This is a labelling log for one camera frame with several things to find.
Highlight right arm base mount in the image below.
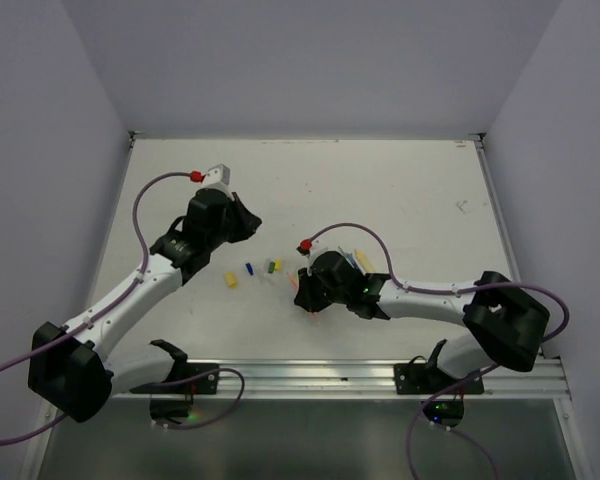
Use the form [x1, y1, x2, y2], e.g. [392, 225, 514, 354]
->
[393, 340, 484, 429]

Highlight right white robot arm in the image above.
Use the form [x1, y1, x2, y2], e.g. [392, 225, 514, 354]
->
[294, 251, 550, 393]

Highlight aluminium rail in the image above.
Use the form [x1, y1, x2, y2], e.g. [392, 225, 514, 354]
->
[107, 357, 571, 401]

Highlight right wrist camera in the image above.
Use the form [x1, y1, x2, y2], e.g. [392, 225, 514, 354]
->
[305, 240, 328, 272]

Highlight yellow pen cap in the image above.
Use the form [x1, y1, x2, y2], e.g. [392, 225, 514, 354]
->
[224, 272, 238, 289]

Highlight orange highlighter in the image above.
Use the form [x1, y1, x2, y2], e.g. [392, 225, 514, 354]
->
[286, 271, 320, 325]

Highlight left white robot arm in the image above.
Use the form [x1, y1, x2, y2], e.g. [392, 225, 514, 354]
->
[28, 188, 262, 423]

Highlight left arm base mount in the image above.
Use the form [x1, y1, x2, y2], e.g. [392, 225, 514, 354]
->
[123, 339, 220, 428]

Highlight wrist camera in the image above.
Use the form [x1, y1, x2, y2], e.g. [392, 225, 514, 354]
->
[202, 164, 231, 189]
[305, 240, 328, 272]

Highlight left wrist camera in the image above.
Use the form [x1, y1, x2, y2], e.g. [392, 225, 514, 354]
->
[202, 164, 231, 189]

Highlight blue pen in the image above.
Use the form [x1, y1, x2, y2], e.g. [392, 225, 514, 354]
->
[345, 252, 359, 269]

